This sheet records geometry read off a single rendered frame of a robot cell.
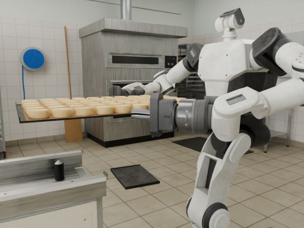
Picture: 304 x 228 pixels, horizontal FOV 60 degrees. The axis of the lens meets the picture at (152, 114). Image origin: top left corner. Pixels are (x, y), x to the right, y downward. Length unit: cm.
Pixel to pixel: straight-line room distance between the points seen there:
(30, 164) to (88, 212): 33
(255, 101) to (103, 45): 372
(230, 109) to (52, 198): 52
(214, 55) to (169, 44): 377
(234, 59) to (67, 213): 79
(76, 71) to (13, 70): 103
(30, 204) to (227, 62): 82
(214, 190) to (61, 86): 419
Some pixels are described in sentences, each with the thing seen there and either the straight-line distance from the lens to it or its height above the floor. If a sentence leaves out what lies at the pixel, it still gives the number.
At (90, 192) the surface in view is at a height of 86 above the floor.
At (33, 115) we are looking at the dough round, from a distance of 70.
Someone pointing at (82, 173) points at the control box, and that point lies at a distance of 103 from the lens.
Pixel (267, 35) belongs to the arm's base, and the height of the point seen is 133.
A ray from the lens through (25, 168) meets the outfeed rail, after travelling 106.
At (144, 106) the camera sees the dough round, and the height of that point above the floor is 111.
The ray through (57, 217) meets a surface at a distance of 81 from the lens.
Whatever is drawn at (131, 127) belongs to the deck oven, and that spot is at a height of 29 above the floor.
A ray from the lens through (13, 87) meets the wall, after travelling 494.
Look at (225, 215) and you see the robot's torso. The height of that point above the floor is 61.
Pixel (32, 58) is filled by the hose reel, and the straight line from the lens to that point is 483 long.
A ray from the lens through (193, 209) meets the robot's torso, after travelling 126.
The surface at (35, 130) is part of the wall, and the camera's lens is 506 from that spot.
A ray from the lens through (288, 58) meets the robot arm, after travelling 91.
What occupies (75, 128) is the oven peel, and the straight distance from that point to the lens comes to 493.
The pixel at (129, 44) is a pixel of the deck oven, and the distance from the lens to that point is 445.
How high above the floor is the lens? 120
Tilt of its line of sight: 9 degrees down
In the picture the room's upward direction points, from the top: straight up
